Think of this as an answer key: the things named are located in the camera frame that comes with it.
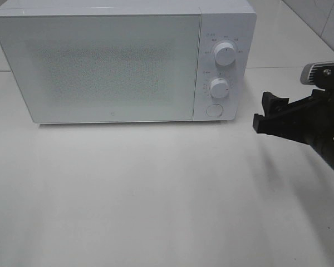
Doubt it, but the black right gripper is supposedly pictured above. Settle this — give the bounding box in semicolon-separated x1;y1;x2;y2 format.
252;90;334;147

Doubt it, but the round door release button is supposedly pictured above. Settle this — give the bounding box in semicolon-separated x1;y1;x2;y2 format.
206;104;223;117

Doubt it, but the white timer knob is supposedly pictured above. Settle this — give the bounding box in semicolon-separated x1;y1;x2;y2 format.
209;78;230;98

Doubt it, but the white microwave door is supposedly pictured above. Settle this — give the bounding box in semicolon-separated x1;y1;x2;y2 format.
0;14;200;123

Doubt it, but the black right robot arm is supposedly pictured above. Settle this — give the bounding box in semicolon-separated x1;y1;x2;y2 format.
253;89;334;171

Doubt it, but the upper white power knob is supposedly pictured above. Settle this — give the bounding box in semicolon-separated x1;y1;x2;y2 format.
213;40;236;66

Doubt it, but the white microwave oven body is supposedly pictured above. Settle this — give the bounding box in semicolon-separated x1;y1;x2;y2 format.
0;1;257;123

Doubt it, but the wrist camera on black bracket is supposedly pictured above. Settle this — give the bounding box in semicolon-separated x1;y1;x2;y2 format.
300;61;334;91

